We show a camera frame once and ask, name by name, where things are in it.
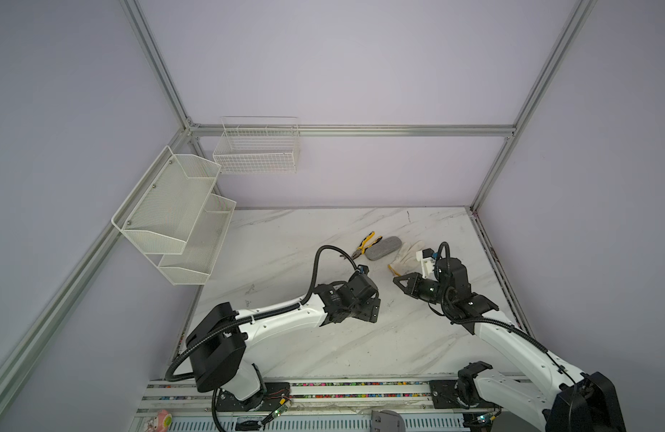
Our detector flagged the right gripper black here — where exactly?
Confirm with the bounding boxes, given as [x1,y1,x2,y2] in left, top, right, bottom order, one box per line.
[392,272,451,306]

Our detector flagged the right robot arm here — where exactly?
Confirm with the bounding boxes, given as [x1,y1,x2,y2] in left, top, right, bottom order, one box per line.
[394,257,626,431]

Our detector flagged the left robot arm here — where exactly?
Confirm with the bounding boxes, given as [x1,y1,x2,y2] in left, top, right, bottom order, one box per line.
[164,245,381,410]

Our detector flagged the yellow black pliers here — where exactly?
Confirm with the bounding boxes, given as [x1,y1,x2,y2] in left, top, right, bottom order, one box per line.
[351,231,383,260]

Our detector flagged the grey device at front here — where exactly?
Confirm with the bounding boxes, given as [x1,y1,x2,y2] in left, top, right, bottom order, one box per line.
[370,410,406,432]

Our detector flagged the lower white mesh shelf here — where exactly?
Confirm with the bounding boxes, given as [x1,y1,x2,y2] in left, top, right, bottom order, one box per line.
[159,194,236,285]

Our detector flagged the white mesh shelf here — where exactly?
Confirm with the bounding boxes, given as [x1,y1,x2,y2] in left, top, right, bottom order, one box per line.
[111,147,221,255]
[159,194,236,285]

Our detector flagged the upper white mesh shelf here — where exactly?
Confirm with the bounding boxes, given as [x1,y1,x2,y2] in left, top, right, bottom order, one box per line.
[111,147,221,255]

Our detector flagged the pink toy object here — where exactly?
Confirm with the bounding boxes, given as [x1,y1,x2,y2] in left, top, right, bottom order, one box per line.
[145,410,173,432]

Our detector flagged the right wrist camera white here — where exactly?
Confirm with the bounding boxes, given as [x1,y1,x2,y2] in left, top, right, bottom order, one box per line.
[415,248,437,279]

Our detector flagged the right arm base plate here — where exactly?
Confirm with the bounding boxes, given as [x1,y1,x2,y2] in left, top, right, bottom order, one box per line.
[429,380,499,410]

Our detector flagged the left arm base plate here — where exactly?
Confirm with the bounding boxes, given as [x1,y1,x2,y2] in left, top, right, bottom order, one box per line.
[216,382,291,413]

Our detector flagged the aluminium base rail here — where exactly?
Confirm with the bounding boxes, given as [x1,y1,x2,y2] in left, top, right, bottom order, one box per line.
[130,376,515,431]

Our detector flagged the white wire basket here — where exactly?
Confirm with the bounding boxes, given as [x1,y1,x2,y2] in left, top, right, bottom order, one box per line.
[213,116,300,175]

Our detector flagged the aluminium frame profile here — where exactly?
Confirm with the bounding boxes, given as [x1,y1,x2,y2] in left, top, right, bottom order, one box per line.
[0,1,595,415]

